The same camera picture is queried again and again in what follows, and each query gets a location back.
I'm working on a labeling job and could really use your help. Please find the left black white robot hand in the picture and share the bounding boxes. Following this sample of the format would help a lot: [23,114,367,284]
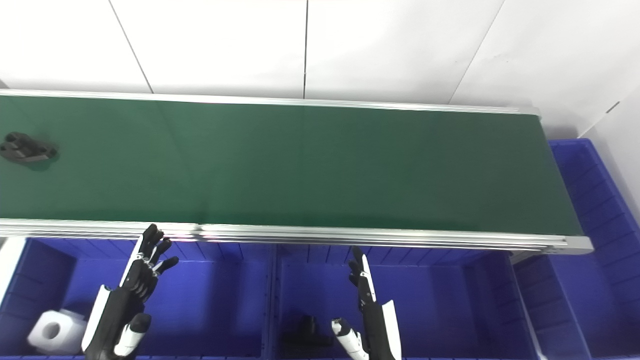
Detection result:
[81,223,180,360]

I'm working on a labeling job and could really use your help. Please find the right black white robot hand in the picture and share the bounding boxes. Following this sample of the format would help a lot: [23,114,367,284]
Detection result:
[331,246,402,360]

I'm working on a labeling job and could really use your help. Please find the black bracket part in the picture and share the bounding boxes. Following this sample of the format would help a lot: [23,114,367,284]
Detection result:
[0,131,59,167]
[284,315,335,352]

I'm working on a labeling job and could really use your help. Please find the blue plastic bin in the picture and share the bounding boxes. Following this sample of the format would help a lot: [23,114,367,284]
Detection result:
[0,237,276,360]
[270,244,540,360]
[512,138,640,360]

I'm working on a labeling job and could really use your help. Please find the white plastic block part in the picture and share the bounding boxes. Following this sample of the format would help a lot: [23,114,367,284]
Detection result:
[27,309,90,356]

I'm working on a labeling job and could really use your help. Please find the green conveyor belt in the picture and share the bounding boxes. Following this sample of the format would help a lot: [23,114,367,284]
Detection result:
[0,89,595,256]

